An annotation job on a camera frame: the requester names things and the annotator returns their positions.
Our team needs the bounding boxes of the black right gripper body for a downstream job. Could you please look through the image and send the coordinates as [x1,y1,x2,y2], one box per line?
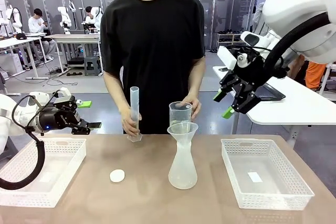
[230,47,266,91]

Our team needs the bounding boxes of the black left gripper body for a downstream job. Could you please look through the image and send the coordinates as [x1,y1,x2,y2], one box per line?
[38,94,80,133]

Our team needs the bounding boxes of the clear plastic graduated cylinder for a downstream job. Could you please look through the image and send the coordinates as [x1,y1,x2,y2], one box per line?
[127,86,143,143]

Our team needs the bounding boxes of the white round flask cap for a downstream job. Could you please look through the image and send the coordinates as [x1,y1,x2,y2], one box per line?
[109,168,126,183]

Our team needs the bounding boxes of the clear plastic beaker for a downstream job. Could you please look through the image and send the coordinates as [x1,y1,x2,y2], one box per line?
[169,101,194,128]

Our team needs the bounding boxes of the clear plastic funnel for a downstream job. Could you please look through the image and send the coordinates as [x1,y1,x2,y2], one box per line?
[167,122,199,153]

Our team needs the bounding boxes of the translucent plastic conical flask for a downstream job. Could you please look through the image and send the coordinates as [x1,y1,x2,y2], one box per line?
[167,141,198,190]

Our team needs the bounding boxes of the person's left forearm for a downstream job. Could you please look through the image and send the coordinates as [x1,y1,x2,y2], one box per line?
[184,57,206,104]

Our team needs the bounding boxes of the person's right forearm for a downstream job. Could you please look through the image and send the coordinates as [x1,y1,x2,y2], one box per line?
[103,70,132,119]

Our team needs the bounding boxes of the person's left hand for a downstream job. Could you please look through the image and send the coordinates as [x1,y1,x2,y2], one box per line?
[175,97,203,121]

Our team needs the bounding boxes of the person's right hand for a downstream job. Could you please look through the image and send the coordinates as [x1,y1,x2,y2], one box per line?
[121,108,143,136]

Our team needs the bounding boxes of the black plastic tray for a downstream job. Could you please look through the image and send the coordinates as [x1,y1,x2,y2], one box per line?
[258,82,286,101]

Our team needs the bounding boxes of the grey plastic step stool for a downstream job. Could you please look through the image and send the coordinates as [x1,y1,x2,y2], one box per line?
[83,56,102,77]

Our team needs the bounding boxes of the white perforated plastic basket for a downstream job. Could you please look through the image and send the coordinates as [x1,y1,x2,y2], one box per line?
[220,138,315,211]
[0,137,87,208]

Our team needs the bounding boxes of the shoe rack with shoes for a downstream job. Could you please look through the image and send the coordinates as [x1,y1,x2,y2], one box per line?
[216,31,246,52]

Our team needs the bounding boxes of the mannequin in grey shirt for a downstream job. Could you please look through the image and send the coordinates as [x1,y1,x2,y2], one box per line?
[252,0,279,37]

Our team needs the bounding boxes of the mannequin with orange trousers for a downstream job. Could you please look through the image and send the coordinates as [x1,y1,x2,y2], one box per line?
[306,60,329,91]

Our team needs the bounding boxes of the brown-topped white desk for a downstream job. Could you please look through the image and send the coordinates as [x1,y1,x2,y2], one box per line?
[51,33,103,76]

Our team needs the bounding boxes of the long white desk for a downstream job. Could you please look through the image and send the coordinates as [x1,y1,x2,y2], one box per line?
[0,36,49,80]

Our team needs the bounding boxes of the person in black T-shirt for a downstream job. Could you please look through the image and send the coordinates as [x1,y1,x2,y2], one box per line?
[99,0,206,135]

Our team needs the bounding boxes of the seated person in white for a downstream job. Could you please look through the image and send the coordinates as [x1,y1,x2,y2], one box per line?
[28,8,57,62]

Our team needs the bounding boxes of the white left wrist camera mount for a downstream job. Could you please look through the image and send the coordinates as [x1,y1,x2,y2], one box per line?
[54,87,72,103]

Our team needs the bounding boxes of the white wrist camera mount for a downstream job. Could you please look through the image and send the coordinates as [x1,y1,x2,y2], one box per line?
[217,45,249,70]
[54,87,72,103]

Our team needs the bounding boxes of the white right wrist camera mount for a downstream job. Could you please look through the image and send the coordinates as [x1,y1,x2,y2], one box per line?
[217,45,249,70]

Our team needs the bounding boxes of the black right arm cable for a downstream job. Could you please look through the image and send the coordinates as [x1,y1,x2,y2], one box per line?
[262,11,336,78]

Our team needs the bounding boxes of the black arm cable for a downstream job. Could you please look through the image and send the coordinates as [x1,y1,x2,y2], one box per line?
[0,90,62,190]
[262,11,336,78]

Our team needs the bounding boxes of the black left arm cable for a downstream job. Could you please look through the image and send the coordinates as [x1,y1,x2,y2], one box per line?
[0,90,62,190]

